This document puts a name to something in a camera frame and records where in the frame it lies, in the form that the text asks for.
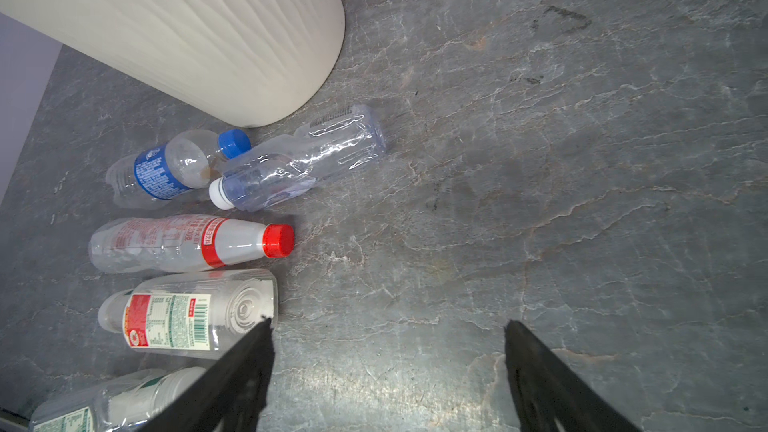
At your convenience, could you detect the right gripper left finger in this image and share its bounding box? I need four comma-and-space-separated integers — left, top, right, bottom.
140, 318, 275, 431

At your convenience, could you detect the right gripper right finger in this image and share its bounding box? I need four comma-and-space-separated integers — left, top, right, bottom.
505, 320, 638, 431

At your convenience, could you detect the clear bottle red white label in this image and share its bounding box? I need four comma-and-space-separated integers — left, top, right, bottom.
98, 269, 278, 360

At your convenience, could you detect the clear bottle green label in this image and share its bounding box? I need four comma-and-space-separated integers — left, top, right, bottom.
28, 366, 206, 432

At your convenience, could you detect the white bottle red cap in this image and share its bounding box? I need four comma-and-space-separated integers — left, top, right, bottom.
89, 214, 295, 274

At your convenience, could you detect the cream plastic waste bin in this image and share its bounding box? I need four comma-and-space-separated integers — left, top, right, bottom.
1, 0, 345, 128

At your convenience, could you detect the Pepsi water bottle blue label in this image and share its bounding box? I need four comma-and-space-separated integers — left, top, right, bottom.
105, 129, 252, 210

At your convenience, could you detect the clear crushed water bottle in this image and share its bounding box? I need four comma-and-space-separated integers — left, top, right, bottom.
208, 104, 386, 212

